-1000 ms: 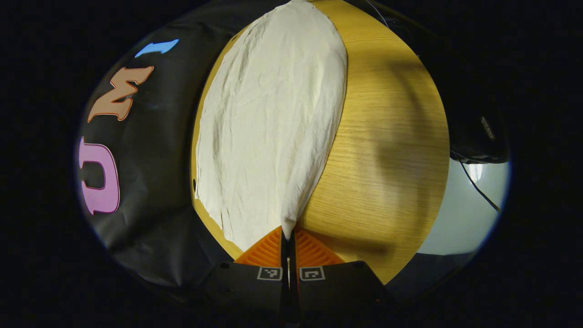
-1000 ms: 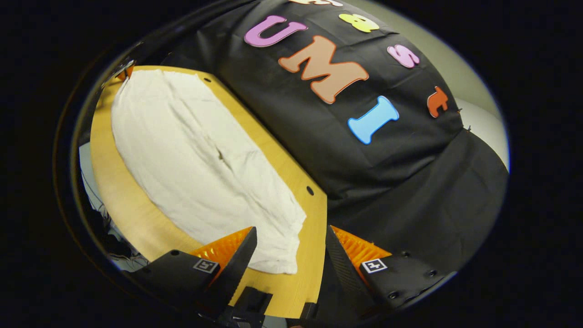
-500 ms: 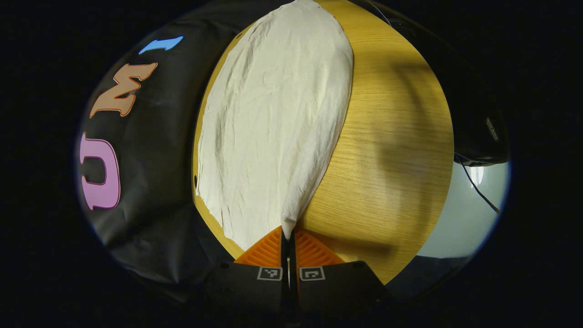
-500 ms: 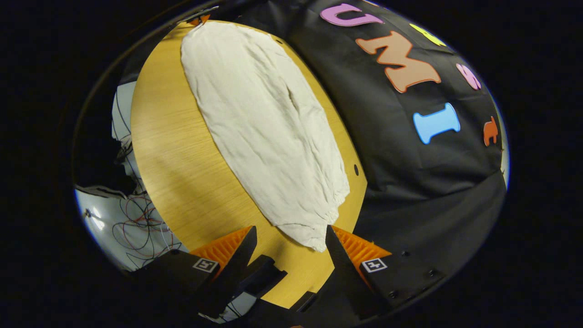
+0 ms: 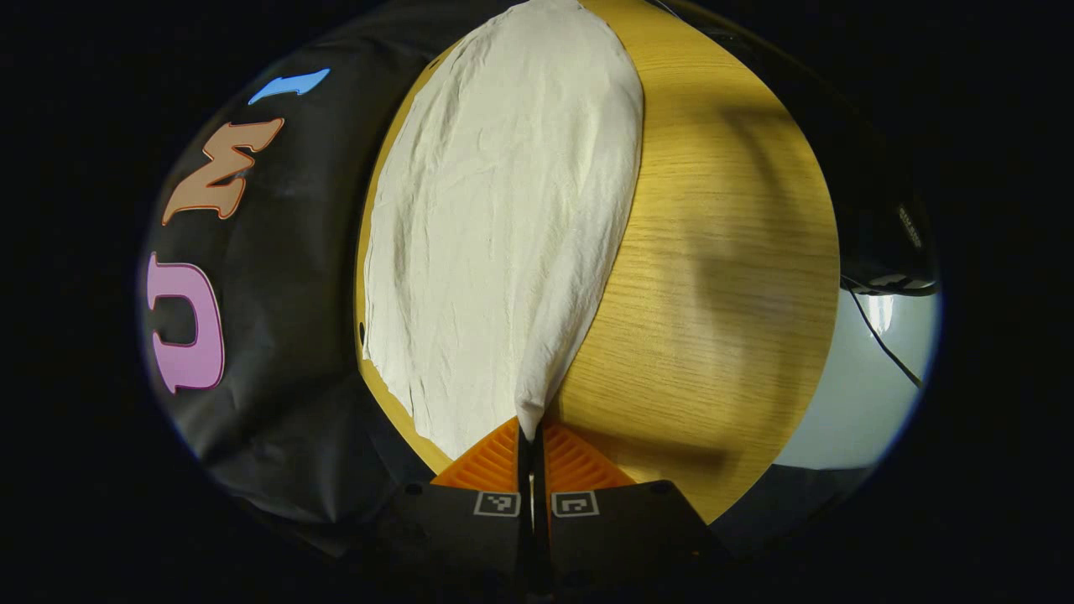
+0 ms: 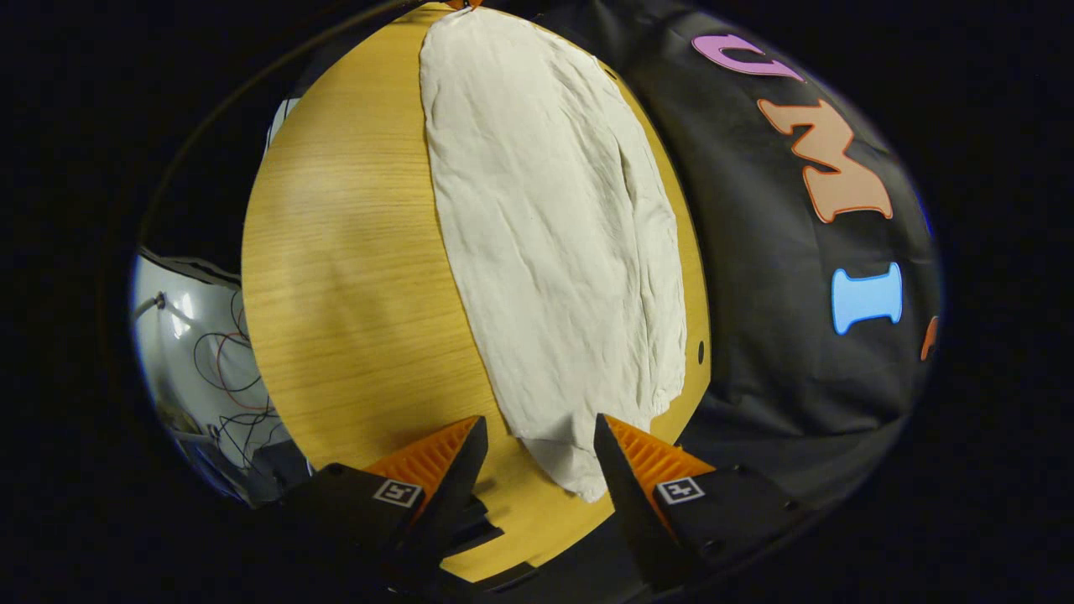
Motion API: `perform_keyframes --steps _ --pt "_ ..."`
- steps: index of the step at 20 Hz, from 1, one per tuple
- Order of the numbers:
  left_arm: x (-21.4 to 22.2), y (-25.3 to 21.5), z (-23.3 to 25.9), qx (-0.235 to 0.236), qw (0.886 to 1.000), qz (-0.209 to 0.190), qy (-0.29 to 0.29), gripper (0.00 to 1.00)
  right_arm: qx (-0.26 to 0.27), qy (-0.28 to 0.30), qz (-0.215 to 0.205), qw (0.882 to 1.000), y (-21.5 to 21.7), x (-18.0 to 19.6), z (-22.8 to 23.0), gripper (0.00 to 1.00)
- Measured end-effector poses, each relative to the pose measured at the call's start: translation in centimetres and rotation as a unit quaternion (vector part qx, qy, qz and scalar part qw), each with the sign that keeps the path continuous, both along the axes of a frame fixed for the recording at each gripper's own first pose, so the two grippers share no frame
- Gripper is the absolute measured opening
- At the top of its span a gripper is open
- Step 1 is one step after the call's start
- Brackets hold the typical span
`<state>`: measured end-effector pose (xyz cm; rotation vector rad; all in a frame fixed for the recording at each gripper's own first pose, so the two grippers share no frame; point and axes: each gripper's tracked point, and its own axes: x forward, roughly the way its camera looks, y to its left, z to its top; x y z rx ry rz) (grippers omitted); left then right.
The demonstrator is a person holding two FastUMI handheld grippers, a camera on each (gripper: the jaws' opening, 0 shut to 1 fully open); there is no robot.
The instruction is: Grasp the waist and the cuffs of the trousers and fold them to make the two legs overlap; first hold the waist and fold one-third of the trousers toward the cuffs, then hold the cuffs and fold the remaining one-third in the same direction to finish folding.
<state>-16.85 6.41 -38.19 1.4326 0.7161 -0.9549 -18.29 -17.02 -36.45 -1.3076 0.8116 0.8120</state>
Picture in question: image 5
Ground white jeans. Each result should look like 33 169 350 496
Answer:
361 0 645 462

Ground black cable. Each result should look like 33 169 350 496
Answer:
843 285 925 389

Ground black backdrop cloth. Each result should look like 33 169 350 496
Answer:
138 0 521 559

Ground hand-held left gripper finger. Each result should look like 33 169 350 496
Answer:
534 419 731 593
369 415 532 592

